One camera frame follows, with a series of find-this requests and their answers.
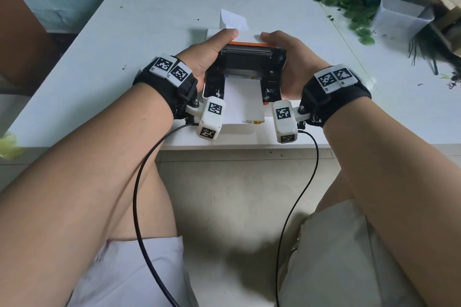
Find person's right hand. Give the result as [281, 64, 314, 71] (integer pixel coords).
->
[260, 31, 331, 101]

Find person's left hand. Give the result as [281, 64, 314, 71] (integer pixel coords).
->
[175, 29, 239, 84]

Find white and orange label printer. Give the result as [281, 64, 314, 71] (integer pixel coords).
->
[202, 28, 289, 106]

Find person's right forearm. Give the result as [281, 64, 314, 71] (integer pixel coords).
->
[321, 96, 461, 307]

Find person's left forearm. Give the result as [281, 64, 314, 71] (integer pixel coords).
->
[0, 82, 178, 307]

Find white paper label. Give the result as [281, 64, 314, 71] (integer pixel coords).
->
[220, 8, 249, 32]

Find white folded paper stack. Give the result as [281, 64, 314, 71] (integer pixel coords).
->
[222, 77, 266, 126]

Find green artificial leaf sprigs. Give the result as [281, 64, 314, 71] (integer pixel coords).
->
[303, 0, 378, 47]

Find clear plastic container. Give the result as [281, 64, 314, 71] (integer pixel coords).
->
[370, 0, 435, 43]

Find dark green grass sprigs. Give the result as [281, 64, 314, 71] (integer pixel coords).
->
[408, 28, 461, 89]

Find person's right leg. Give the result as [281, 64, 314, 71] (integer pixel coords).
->
[315, 170, 356, 214]

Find person's leg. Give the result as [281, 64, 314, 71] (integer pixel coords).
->
[107, 130, 179, 243]
[315, 170, 356, 214]

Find person's left leg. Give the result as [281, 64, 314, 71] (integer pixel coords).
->
[107, 130, 179, 243]

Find brown wooden furniture panel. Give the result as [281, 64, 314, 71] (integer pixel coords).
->
[0, 0, 55, 89]

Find yellow-green plastic object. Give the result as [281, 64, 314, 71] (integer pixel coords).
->
[0, 132, 24, 160]

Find white shorts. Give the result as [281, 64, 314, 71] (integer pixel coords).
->
[67, 198, 426, 307]

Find black wrist strap with markers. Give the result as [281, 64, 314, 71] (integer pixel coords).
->
[133, 53, 199, 120]
[299, 64, 372, 128]

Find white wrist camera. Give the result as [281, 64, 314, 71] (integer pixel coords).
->
[272, 100, 310, 145]
[185, 96, 227, 141]

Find black cable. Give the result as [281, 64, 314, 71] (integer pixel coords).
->
[275, 129, 320, 307]
[132, 122, 200, 307]

